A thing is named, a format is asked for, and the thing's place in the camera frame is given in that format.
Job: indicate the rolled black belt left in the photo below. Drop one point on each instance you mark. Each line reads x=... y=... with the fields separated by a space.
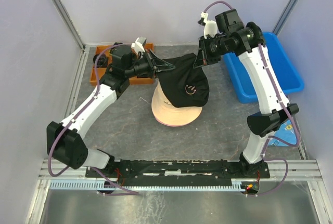
x=102 y=61

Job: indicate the black cap with logo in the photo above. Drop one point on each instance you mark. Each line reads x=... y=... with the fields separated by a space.
x=185 y=86

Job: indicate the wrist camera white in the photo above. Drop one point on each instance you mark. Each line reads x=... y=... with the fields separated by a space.
x=210 y=26
x=139 y=45

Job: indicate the blue plastic bin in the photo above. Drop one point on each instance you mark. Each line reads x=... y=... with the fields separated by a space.
x=286 y=73

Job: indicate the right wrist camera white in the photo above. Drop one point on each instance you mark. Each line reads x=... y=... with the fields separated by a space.
x=210 y=26

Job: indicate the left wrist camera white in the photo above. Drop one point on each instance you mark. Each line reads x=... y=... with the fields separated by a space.
x=139 y=45

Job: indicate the beige hat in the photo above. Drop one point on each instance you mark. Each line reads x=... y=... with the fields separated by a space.
x=166 y=112

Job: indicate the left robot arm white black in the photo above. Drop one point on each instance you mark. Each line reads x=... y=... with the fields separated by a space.
x=65 y=140

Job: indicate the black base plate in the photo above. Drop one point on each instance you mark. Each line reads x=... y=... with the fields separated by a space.
x=183 y=172

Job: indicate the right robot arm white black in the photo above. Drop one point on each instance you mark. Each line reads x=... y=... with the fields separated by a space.
x=228 y=34

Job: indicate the blue cloth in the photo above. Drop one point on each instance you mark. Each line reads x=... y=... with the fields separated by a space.
x=285 y=136

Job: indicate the light blue cable duct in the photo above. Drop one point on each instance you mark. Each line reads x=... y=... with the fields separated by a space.
x=100 y=185

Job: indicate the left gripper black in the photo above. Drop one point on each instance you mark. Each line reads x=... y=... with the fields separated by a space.
x=155 y=65

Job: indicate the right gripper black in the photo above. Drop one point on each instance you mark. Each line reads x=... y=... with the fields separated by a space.
x=204 y=57

